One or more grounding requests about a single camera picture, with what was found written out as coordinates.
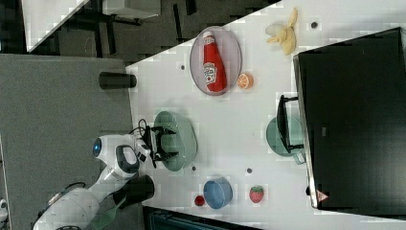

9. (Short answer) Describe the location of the blue bowl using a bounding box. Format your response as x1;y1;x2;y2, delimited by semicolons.
203;177;233;210

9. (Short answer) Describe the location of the red ketchup bottle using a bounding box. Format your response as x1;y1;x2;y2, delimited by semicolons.
203;32;227;92

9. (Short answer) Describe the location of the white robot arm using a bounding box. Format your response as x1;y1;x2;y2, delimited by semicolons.
33;126;181;230

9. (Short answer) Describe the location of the mint green plastic strainer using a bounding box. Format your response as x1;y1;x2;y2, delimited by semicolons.
154;111;197;172

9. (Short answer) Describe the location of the black toaster oven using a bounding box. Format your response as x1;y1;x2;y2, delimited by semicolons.
277;28;406;219

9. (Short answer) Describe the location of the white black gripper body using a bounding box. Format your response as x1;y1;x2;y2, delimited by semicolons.
135;126;157;168

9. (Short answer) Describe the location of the grey round plate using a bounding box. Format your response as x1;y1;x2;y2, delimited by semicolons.
190;26;242;96

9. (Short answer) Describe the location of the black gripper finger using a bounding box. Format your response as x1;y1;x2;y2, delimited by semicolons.
151;126;175;135
154;152;177;161

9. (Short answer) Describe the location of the orange slice toy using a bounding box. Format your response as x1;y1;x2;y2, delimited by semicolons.
237;73;254;89

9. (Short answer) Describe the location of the peeled banana toy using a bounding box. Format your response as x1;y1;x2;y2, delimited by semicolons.
265;8;298;56

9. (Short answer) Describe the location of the small red tomato toy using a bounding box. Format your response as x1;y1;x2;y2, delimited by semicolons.
194;195;205;207

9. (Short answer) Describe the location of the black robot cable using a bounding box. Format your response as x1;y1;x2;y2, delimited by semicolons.
128;118;148;137

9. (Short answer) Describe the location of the black cylinder post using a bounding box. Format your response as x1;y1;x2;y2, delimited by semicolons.
99;72;137;90

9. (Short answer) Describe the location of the mint green mug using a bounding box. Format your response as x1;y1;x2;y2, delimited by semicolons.
266;116;305;165

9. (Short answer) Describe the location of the red strawberry toy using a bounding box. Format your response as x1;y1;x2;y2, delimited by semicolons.
249;186;264;203

